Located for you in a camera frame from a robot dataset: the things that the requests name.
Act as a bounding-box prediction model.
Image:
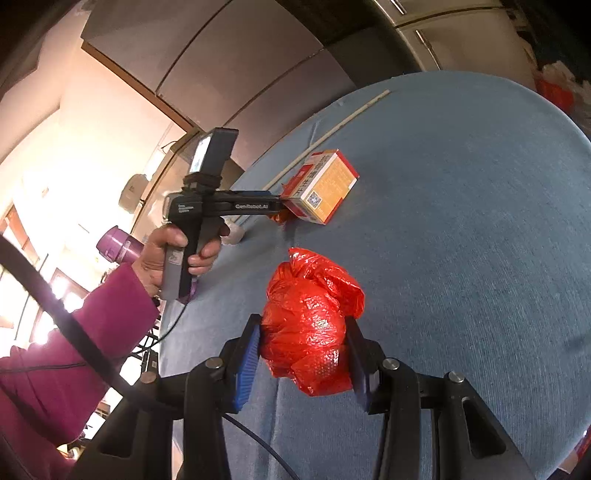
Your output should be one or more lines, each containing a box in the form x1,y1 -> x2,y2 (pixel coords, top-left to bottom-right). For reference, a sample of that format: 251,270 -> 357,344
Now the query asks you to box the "white rice cooker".
119,173 -> 148,213

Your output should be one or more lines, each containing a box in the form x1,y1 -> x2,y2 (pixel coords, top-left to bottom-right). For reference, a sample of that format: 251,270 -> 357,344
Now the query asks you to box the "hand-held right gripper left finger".
69,314 -> 264,480

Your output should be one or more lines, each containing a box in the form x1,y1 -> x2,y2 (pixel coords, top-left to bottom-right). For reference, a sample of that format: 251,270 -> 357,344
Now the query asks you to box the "grey three-door refrigerator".
81,0 -> 356,171

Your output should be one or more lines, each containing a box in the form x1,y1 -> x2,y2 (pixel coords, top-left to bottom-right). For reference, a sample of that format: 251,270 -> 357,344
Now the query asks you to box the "person's left hand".
139,220 -> 230,298

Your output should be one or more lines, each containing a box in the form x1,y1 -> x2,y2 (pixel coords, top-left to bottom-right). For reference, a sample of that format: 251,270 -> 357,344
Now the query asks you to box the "silver two-door refrigerator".
374,0 -> 539,75

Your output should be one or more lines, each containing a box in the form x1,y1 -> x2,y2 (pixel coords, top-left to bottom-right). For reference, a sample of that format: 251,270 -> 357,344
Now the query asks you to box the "red plastic bag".
259,247 -> 365,397

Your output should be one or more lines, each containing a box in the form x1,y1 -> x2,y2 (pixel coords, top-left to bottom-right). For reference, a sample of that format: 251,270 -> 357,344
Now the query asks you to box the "purple insulated bottle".
96,225 -> 200,305

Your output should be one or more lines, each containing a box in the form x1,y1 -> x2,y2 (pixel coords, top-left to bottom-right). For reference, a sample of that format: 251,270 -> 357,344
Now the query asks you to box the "blue tablecloth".
157,70 -> 591,480

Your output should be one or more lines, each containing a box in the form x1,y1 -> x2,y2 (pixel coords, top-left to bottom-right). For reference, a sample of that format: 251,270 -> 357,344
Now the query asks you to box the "white plastic bags bundle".
540,62 -> 578,84

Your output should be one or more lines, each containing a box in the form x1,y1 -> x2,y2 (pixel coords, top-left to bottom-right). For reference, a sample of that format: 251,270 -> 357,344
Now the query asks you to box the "long white stick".
263,89 -> 392,191

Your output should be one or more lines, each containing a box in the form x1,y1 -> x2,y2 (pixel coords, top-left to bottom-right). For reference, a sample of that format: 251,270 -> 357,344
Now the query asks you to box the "person's left forearm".
0,263 -> 160,480

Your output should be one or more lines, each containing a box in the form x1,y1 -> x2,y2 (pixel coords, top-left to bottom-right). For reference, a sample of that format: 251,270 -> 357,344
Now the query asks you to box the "thin black cable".
0,300 -> 185,374

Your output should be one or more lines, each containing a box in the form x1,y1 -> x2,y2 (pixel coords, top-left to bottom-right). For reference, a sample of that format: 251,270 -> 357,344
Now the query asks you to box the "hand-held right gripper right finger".
344,316 -> 536,480

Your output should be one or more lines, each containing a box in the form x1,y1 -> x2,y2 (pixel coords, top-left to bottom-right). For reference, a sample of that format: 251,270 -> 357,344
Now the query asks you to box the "orange and red carton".
279,148 -> 360,225

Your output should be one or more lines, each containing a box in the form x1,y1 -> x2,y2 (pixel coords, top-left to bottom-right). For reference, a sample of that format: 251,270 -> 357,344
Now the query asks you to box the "thick black cable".
0,234 -> 296,480

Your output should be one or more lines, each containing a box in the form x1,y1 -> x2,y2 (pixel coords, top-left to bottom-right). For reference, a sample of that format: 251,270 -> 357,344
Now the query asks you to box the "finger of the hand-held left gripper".
268,193 -> 296,225

